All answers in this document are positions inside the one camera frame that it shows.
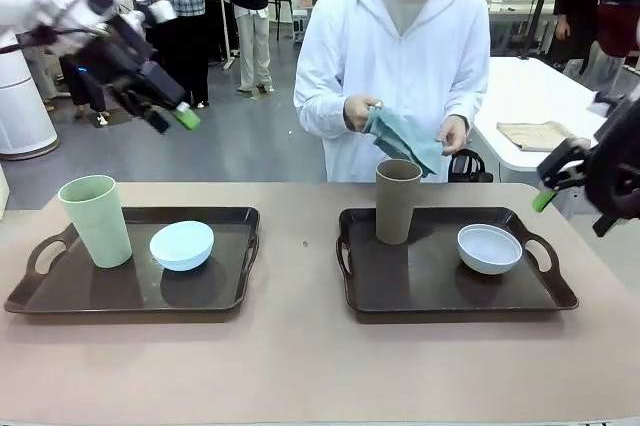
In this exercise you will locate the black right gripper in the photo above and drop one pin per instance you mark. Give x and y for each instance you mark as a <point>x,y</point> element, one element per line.
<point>615,171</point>

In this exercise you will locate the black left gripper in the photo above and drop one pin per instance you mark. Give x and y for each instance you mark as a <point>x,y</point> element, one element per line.
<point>150,81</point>

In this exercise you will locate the beige cloth mat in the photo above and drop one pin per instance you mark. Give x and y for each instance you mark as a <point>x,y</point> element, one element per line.
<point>535,135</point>

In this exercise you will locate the white bowl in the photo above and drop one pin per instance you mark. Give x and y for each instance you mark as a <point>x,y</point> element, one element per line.
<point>490,261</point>

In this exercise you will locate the tall light green cup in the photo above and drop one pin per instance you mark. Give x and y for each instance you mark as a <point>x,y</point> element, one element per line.
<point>100,226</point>

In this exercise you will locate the light blue bowl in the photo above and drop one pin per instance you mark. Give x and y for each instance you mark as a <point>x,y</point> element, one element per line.
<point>180,246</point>

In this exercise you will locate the teal cloth mat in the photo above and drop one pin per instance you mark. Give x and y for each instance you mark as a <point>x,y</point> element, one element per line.
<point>405,138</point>

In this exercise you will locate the tall brown cup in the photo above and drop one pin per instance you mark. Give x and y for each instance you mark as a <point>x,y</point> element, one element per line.
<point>397,206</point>

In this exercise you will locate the person's left forearm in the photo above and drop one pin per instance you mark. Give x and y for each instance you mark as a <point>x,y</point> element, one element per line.
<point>472,101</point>

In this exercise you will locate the person's right forearm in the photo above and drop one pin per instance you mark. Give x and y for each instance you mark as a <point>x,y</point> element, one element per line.
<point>320,113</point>

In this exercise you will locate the person's left hand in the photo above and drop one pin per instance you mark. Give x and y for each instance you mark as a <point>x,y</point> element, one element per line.
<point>455,136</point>

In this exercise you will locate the person's right hand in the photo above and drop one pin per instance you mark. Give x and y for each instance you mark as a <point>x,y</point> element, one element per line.
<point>359,113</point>

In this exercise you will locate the white side table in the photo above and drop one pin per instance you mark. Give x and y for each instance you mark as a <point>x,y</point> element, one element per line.
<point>525,91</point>

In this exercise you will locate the black bag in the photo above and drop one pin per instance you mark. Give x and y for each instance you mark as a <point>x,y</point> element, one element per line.
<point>470,166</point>

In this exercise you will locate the white air purifier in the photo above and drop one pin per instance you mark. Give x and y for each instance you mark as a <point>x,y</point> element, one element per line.
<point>25,111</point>

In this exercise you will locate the bystander in red shorts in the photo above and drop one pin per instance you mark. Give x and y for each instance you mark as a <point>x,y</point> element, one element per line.
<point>620,21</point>

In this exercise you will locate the white box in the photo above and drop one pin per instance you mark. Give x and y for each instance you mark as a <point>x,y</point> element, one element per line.
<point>3,196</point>

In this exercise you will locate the person in white jacket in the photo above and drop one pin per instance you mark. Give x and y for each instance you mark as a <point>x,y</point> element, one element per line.
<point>400,71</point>

